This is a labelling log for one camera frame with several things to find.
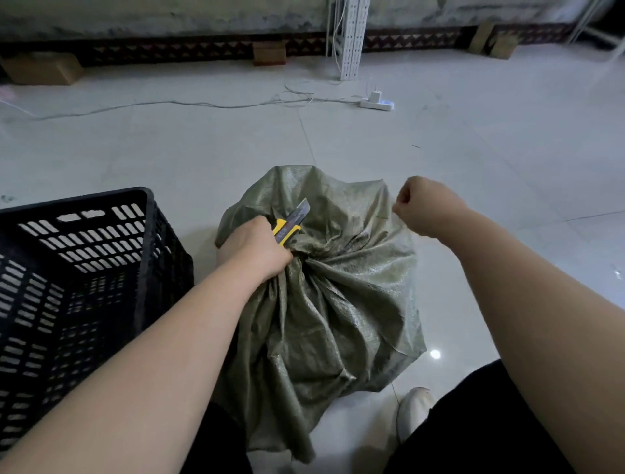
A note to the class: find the person's left leg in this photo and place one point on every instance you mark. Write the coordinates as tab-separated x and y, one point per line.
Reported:
217	439

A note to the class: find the tilted cardboard box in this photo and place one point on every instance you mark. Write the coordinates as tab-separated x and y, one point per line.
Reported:
504	47

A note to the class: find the person's right hand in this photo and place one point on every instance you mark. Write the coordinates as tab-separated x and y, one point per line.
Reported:
427	205

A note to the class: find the white metal shelf post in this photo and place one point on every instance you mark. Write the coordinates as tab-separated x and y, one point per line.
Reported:
352	36

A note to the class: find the white metal frame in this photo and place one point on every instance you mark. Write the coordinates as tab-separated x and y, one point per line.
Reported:
593	24

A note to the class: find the large cardboard box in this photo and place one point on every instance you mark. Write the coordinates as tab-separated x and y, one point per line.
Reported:
43	68

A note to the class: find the person's right leg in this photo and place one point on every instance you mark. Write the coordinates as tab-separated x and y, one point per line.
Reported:
483	425

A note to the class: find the small cardboard box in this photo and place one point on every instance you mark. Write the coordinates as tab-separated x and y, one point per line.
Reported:
269	52

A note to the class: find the yellow utility knife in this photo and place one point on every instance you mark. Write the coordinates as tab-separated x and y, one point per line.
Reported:
291	222

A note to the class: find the green woven sack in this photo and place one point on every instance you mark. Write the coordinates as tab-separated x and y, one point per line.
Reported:
332	302

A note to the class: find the white charger plug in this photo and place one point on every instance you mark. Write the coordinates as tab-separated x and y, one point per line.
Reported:
375	95

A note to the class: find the person's right fingers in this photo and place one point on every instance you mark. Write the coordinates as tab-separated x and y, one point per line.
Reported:
404	198

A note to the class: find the white shoe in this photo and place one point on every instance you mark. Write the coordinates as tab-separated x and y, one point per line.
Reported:
412	410

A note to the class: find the person's right forearm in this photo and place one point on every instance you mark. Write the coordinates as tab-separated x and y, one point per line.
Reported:
542	322

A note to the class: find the person's left forearm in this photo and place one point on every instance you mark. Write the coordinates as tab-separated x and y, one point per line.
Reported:
132	376

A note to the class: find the white power strip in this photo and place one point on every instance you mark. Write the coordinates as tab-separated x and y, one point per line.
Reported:
377	104

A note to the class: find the person's leg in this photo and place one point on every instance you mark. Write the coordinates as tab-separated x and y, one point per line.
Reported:
483	425
217	439

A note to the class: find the black plastic crate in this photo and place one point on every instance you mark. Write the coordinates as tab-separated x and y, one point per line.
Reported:
73	293

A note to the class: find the person's left hand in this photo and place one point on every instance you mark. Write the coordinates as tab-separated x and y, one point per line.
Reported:
254	249

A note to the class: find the leaning cardboard box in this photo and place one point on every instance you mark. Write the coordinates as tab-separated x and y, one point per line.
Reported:
481	37

